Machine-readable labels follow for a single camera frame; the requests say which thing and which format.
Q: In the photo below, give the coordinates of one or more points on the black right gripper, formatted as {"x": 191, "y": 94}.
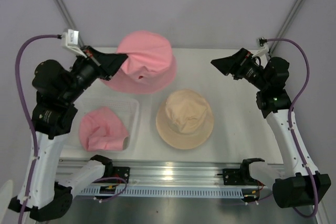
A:
{"x": 231, "y": 64}

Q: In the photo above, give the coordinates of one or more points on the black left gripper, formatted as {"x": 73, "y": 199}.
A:
{"x": 109, "y": 63}

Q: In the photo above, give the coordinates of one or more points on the pink bucket hat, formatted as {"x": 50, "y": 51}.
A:
{"x": 102, "y": 130}
{"x": 150, "y": 66}

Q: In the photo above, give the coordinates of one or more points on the beige bucket hat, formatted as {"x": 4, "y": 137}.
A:
{"x": 184, "y": 120}

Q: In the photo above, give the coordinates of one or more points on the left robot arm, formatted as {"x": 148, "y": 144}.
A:
{"x": 42, "y": 196}

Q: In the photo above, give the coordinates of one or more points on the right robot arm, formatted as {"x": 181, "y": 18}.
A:
{"x": 301, "y": 184}

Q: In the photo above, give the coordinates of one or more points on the white plastic basket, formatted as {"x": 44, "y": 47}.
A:
{"x": 127, "y": 110}

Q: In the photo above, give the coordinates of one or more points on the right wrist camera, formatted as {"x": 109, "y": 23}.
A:
{"x": 263, "y": 48}

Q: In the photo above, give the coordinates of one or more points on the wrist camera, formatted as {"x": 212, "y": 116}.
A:
{"x": 70, "y": 42}
{"x": 263, "y": 48}

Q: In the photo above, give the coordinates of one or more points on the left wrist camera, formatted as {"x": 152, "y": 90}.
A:
{"x": 70, "y": 42}

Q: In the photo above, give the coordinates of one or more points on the left aluminium frame post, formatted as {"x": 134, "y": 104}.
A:
{"x": 60, "y": 1}

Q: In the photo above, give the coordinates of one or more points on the aluminium frame post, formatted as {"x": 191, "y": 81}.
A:
{"x": 290, "y": 17}
{"x": 60, "y": 1}

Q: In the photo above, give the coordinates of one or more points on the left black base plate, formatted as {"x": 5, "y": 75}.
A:
{"x": 117, "y": 171}

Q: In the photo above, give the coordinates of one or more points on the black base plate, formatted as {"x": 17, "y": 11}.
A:
{"x": 236, "y": 177}
{"x": 117, "y": 171}

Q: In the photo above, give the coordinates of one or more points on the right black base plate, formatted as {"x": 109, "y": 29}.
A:
{"x": 236, "y": 177}

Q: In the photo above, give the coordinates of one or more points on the aluminium mounting rail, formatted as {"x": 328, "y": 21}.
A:
{"x": 175, "y": 174}

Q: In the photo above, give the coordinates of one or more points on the right aluminium frame post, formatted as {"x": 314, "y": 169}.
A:
{"x": 290, "y": 17}

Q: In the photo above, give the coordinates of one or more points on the white slotted cable duct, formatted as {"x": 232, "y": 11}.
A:
{"x": 176, "y": 192}

